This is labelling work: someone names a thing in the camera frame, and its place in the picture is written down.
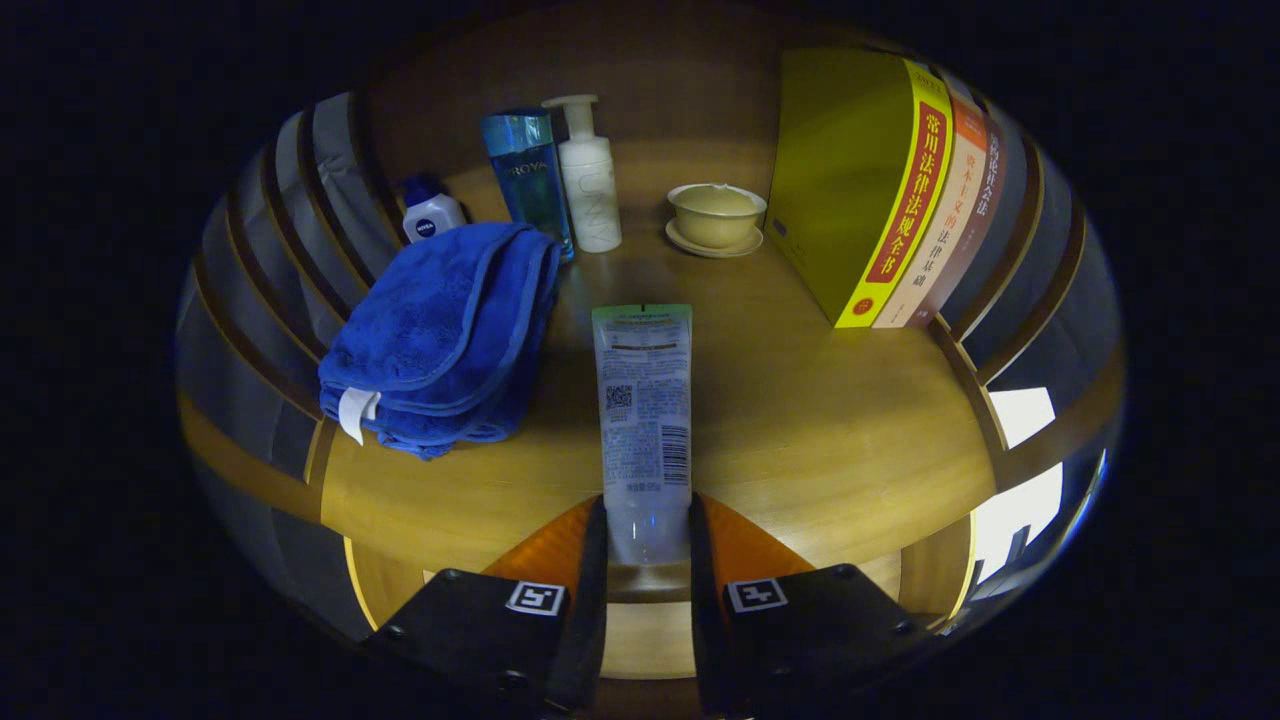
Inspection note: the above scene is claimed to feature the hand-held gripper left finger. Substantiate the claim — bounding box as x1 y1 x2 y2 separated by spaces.
360 495 609 716

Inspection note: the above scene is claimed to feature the teal blue bottle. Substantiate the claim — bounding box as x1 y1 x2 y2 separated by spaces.
480 108 576 263

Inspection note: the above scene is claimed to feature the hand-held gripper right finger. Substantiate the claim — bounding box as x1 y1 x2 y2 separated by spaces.
688 492 936 716

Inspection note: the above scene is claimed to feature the small white blue-capped bottle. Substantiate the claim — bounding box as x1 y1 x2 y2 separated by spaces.
401 176 468 244

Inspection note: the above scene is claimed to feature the white pump bottle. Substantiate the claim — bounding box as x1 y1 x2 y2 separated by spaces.
542 94 623 254

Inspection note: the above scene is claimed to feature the wooden cabinet with slatted shelf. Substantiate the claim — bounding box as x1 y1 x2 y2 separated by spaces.
178 20 1126 641

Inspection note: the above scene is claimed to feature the beige lidded teacup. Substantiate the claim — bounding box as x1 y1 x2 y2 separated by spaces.
668 183 768 250

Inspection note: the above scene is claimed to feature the beige saucer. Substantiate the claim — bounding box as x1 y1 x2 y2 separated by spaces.
665 220 766 260

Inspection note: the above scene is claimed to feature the wooden countertop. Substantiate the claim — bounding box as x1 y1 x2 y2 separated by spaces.
320 140 1001 601

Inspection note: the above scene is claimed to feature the brown book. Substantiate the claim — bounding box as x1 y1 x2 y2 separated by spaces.
905 110 1009 329

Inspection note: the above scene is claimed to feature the blue folded towel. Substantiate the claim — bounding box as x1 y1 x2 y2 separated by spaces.
318 221 563 461

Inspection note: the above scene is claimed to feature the white cosmetic tube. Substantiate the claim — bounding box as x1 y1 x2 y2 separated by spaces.
592 303 694 566

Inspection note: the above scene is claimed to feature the yellow book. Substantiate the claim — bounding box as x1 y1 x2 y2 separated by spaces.
765 48 954 329

